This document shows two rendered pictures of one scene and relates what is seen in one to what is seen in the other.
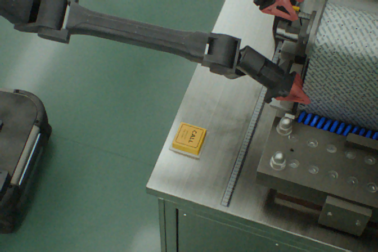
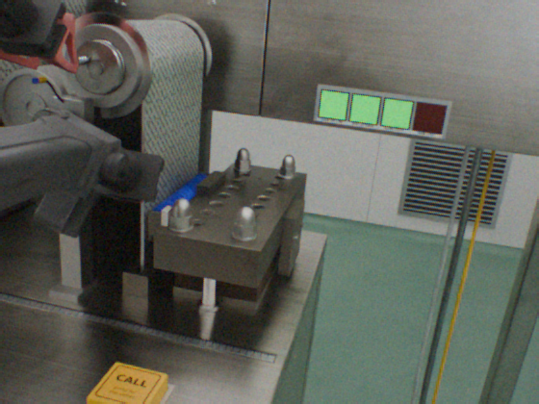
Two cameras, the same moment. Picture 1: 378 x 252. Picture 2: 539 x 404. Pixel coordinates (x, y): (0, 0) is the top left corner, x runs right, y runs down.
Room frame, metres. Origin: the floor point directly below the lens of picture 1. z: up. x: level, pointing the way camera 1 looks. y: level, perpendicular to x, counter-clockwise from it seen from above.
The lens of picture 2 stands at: (0.83, 0.50, 1.35)
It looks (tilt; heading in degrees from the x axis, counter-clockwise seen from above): 20 degrees down; 263
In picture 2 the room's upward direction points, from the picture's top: 6 degrees clockwise
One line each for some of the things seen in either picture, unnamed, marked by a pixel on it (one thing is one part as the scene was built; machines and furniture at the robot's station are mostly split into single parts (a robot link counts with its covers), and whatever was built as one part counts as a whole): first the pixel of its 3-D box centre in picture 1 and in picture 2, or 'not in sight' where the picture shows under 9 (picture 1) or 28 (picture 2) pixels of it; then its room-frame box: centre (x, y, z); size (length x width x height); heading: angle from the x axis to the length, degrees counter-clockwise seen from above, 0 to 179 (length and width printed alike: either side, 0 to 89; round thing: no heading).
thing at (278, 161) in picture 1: (278, 158); (244, 221); (0.78, -0.21, 1.05); 0.04 x 0.04 x 0.04
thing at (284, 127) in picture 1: (285, 124); (181, 213); (0.87, -0.23, 1.05); 0.04 x 0.04 x 0.04
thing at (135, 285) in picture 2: not in sight; (170, 249); (0.89, -0.37, 0.92); 0.28 x 0.04 x 0.04; 72
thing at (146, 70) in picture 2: (318, 29); (104, 65); (0.99, -0.28, 1.25); 0.15 x 0.01 x 0.15; 162
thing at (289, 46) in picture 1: (289, 67); (69, 202); (1.04, -0.25, 1.05); 0.06 x 0.05 x 0.31; 72
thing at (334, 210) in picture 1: (343, 217); (293, 236); (0.68, -0.36, 0.96); 0.10 x 0.03 x 0.11; 72
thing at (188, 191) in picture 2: (342, 129); (184, 197); (0.87, -0.36, 1.03); 0.21 x 0.04 x 0.03; 72
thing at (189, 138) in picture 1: (189, 138); (129, 392); (0.91, 0.00, 0.91); 0.07 x 0.07 x 0.02; 72
